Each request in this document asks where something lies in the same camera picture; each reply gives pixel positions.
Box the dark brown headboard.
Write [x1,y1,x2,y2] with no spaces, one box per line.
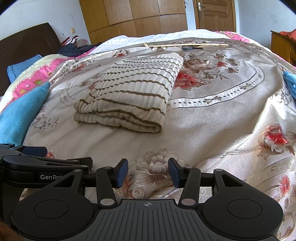
[0,23,61,95]

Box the wooden door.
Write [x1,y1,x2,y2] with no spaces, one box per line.
[193,0,236,32]

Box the floral beige bedspread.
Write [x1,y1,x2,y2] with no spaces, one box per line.
[24,40,295,240]

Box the dark navy clothes pile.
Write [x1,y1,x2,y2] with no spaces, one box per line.
[57,42,102,57]

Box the wooden wardrobe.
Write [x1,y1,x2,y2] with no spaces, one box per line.
[79,0,188,44]

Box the cream brown-striped ribbed sweater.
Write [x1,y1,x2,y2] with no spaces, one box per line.
[74,53,183,133]

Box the small dark blue object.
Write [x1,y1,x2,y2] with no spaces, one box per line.
[181,46,203,51]

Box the orange red cloth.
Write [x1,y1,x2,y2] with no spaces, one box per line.
[280,29,296,40]

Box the wooden desk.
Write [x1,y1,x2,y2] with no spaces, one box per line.
[271,31,295,66]

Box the blue folded garment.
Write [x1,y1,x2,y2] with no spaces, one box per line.
[283,71,296,99]

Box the pink cartoon print quilt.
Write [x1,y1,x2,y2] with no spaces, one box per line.
[0,45,98,112]

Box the red white striped garment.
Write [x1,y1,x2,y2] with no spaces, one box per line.
[61,35,80,46]

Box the blue pillow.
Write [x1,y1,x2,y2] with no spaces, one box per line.
[6,54,43,83]

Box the long bamboo stick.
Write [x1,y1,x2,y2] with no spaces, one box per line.
[144,43,229,48]

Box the white textured blanket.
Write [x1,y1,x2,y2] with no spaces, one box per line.
[90,29,225,54]

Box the blue fuzzy blanket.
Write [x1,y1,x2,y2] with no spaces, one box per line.
[1,82,50,146]

